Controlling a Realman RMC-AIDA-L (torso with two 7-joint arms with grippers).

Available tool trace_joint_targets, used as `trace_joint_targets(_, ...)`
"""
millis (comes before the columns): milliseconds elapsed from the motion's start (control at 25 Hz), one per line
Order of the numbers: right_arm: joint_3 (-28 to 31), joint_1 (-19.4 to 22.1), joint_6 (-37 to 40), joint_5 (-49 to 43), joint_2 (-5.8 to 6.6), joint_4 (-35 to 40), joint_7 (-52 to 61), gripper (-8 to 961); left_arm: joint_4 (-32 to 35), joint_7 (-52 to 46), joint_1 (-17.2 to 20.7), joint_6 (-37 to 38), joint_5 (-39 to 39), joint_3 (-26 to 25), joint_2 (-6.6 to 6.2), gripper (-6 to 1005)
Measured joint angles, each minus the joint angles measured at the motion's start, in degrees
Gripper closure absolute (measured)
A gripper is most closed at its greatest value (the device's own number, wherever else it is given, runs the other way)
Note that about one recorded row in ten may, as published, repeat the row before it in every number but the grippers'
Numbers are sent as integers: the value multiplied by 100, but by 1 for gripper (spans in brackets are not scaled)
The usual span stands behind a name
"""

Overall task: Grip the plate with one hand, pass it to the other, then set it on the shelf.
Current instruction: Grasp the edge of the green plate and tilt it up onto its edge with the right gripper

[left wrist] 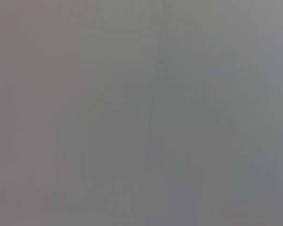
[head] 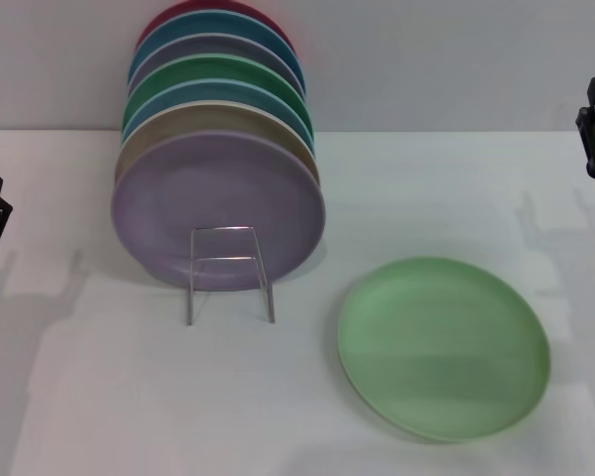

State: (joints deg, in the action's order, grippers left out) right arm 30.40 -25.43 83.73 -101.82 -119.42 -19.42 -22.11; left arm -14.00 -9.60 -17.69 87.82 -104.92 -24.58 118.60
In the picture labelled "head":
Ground purple plate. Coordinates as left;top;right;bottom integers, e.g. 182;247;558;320
110;129;327;292

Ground light green plate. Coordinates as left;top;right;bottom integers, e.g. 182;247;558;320
336;255;551;444

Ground grey lavender plate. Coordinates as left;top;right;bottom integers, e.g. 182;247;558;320
127;33;306;100

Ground light blue plate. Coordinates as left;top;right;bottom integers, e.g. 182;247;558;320
121;77;316;145

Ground dark green plate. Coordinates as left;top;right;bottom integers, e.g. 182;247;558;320
121;53;312;135

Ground teal plate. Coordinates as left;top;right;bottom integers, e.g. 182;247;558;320
127;10;306;95

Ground metal wire plate rack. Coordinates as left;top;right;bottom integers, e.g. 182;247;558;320
185;225;277;327

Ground red plate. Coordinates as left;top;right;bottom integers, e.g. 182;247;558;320
137;0;298;56

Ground beige plate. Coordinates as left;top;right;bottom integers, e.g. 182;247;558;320
113;98;322;194

